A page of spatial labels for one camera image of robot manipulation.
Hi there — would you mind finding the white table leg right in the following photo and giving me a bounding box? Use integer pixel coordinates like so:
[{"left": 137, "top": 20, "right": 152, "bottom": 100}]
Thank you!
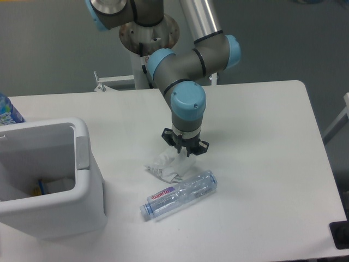
[{"left": 322, "top": 93, "right": 348, "bottom": 145}]

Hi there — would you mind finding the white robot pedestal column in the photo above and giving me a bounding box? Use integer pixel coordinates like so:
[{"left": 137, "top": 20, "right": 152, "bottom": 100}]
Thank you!
[{"left": 119, "top": 14, "right": 180, "bottom": 75}]

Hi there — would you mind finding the clear crushed plastic bottle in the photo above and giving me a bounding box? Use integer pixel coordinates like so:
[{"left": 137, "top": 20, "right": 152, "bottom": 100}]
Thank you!
[{"left": 140, "top": 170, "right": 218, "bottom": 221}]

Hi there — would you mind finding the yellow blue trash in bin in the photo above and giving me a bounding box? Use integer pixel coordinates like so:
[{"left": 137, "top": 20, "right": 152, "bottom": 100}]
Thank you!
[{"left": 31, "top": 179, "right": 47, "bottom": 197}]

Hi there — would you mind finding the white paper wrapper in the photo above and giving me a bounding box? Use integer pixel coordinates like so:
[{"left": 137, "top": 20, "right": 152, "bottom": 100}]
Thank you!
[{"left": 144, "top": 147, "right": 196, "bottom": 183}]

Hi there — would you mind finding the black clamp at table corner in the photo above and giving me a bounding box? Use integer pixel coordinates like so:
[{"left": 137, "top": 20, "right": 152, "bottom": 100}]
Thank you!
[{"left": 329, "top": 221, "right": 348, "bottom": 250}]

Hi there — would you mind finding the black cable on pedestal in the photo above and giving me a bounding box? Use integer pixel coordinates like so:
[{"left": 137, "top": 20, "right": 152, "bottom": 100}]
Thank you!
[{"left": 138, "top": 42, "right": 154, "bottom": 90}]

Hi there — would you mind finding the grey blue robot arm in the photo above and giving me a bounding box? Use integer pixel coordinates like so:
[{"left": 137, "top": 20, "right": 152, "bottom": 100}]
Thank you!
[{"left": 85, "top": 1, "right": 241, "bottom": 156}]

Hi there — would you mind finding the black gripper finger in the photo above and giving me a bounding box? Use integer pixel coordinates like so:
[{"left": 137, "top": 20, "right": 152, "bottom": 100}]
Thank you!
[
  {"left": 161, "top": 128, "right": 181, "bottom": 153},
  {"left": 186, "top": 140, "right": 209, "bottom": 157}
]

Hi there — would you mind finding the blue labelled bottle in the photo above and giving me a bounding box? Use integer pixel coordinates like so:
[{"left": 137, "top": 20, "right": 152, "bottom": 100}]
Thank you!
[{"left": 1, "top": 93, "right": 26, "bottom": 126}]

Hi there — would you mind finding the white metal base frame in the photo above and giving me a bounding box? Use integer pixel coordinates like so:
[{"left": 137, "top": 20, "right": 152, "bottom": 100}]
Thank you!
[{"left": 94, "top": 68, "right": 219, "bottom": 95}]

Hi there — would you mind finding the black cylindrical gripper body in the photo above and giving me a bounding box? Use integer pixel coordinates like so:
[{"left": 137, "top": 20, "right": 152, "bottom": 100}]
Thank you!
[{"left": 171, "top": 130, "right": 201, "bottom": 154}]

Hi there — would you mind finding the white plastic trash can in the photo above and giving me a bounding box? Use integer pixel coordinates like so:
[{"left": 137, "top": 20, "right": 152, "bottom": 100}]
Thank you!
[{"left": 1, "top": 117, "right": 107, "bottom": 239}]

